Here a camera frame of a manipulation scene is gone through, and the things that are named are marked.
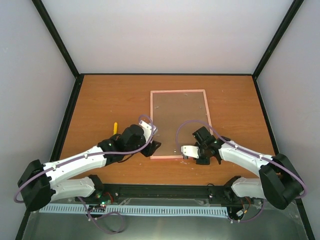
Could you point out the yellow handled screwdriver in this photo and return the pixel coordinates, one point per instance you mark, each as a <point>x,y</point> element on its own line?
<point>115,128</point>

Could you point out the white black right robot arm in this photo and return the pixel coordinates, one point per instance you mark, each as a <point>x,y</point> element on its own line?
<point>277,180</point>

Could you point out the light blue slotted cable duct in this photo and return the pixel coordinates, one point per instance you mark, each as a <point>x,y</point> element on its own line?
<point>139,210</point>

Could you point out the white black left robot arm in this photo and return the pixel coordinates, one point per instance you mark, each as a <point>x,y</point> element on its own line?
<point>43,183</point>

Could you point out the clear acrylic front panel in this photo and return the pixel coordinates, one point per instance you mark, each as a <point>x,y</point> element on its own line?
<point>270,225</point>

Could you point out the pink wooden picture frame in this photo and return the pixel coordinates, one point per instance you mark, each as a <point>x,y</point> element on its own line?
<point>177,114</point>

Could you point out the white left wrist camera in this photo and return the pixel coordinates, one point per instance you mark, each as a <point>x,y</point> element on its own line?
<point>147,129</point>

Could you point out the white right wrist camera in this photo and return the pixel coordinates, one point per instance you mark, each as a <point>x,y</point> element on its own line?
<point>189,151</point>

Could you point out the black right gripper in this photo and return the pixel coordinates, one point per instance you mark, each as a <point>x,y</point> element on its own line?
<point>206,162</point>

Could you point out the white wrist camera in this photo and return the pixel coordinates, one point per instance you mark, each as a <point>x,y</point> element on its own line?
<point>147,129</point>
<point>189,151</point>

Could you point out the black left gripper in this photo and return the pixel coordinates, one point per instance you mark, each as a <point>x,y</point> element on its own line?
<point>151,148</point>

